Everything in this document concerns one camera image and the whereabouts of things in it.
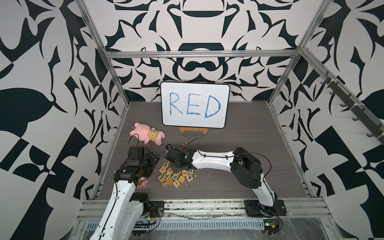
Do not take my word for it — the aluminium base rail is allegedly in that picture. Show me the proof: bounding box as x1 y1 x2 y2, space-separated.
76 198 332 221

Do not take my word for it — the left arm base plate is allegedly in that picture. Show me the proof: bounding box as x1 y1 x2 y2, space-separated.
141 201 165 218

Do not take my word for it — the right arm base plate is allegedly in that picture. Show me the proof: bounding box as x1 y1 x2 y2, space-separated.
244 200 287 218

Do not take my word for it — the pink plush bear toy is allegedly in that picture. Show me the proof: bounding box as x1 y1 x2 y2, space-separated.
130 123 166 146

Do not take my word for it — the wooden block purple P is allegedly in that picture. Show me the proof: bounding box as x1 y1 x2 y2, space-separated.
186 174 194 182

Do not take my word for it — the wall hook rack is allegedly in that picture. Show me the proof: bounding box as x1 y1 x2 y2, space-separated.
320 72 384 145

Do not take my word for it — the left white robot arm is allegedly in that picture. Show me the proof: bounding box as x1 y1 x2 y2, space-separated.
90 146 160 240

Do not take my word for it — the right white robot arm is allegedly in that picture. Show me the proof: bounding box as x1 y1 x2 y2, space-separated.
165 144 287 218

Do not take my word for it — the small wooden easel stand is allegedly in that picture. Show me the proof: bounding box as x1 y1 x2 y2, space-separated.
179 127 208 134

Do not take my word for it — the electronics board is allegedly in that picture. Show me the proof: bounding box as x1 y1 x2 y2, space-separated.
262 218 283 236
133 218 159 233

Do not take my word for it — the whiteboard with RED writing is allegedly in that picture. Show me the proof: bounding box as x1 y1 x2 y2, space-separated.
160 82 231 129

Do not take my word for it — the right electronics board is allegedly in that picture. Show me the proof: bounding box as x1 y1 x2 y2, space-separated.
262 218 283 236

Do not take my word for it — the left electronics board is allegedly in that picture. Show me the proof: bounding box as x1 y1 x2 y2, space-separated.
133 218 159 233

